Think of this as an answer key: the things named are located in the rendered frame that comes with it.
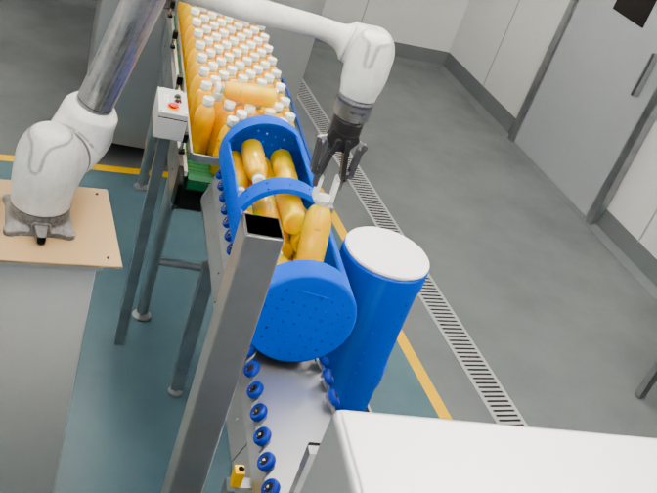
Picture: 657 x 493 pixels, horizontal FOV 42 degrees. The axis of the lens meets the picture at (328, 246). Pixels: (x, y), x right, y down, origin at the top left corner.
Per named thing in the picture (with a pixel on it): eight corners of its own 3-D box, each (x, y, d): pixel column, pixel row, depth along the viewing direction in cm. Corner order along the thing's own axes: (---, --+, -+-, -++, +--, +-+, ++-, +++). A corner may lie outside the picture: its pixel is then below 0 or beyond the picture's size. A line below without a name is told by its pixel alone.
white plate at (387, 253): (388, 286, 249) (386, 289, 249) (447, 268, 267) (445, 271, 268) (328, 233, 263) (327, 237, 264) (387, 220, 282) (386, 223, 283)
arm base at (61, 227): (2, 245, 216) (5, 226, 213) (1, 197, 232) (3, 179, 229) (76, 249, 223) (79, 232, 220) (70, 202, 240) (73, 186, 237)
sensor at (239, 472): (230, 488, 187) (236, 472, 185) (229, 477, 189) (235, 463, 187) (264, 490, 189) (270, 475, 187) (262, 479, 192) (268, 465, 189)
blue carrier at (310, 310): (227, 349, 213) (273, 262, 200) (205, 174, 284) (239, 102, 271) (327, 374, 224) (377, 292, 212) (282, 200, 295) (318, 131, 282)
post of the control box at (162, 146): (113, 343, 347) (161, 127, 297) (114, 336, 350) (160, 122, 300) (123, 344, 349) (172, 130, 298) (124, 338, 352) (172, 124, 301)
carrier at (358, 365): (303, 489, 293) (360, 461, 313) (387, 290, 249) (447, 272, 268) (254, 433, 308) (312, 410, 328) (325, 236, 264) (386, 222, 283)
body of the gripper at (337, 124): (336, 120, 200) (325, 155, 205) (370, 126, 202) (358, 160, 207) (330, 106, 206) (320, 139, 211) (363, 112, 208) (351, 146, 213)
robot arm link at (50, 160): (-4, 203, 219) (5, 129, 208) (29, 174, 235) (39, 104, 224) (56, 225, 219) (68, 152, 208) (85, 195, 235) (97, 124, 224)
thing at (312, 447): (289, 502, 185) (309, 453, 177) (286, 487, 188) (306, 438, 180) (332, 505, 188) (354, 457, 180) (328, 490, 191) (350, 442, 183)
